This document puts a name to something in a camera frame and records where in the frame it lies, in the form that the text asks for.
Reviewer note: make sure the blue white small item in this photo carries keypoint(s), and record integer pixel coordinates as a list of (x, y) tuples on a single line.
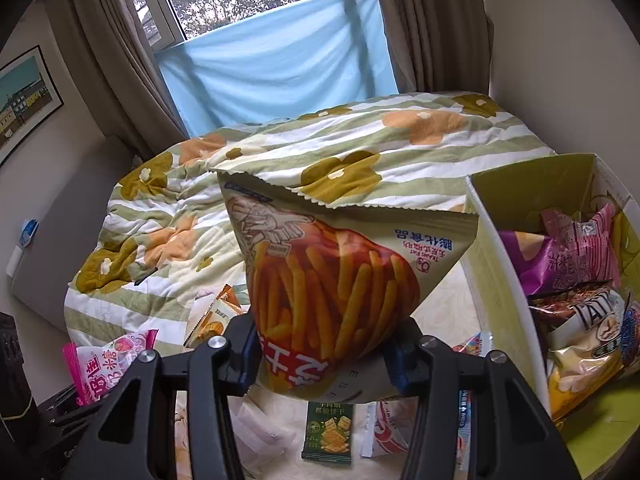
[(28, 230)]

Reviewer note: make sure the green cardboard box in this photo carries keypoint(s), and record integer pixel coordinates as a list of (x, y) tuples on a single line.
[(525, 195)]

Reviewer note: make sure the orange fries snack bag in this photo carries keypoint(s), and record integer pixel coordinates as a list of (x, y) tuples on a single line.
[(325, 270)]

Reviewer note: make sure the brown yellow chips bag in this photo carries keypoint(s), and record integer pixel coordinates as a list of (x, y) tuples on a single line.
[(567, 385)]

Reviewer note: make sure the clear white packet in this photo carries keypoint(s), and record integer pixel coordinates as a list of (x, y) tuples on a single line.
[(260, 430)]

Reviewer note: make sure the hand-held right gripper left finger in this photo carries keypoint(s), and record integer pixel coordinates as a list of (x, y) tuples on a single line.
[(210, 375)]

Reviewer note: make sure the light blue cloth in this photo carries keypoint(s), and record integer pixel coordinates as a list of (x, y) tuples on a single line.
[(280, 70)]

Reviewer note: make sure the floral striped blanket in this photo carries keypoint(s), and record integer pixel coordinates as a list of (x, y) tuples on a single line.
[(350, 135)]

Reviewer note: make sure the brown curtain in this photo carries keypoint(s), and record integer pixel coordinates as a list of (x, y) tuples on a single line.
[(115, 50), (430, 25)]

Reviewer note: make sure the framed landscape picture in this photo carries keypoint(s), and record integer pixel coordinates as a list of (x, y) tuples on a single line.
[(22, 100)]

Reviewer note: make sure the green cracker packet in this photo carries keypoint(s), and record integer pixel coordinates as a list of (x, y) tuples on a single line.
[(327, 432)]

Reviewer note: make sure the beige orange snack packet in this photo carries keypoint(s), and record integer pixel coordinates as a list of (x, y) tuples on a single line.
[(212, 322)]

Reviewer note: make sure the dark purple snack bag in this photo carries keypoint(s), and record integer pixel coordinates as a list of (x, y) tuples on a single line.
[(630, 330)]

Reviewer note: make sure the pink white candy packet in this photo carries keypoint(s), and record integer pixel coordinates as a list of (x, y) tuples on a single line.
[(100, 365)]

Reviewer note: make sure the white blue red packet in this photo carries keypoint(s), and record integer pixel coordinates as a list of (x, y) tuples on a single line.
[(467, 345)]

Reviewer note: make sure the white small box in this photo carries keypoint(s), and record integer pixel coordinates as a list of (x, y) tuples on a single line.
[(15, 260)]

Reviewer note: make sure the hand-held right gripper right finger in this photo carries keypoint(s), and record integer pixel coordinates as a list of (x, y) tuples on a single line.
[(440, 375)]

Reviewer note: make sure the pink striped snack packet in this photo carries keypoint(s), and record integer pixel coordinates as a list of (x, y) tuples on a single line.
[(595, 240)]

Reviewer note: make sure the red white snack packet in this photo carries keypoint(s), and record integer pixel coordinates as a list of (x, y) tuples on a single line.
[(387, 435)]

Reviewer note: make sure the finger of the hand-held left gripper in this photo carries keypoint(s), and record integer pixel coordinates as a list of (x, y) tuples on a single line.
[(65, 407)]

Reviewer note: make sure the grey bed headboard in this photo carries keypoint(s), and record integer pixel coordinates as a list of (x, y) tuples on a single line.
[(60, 240)]

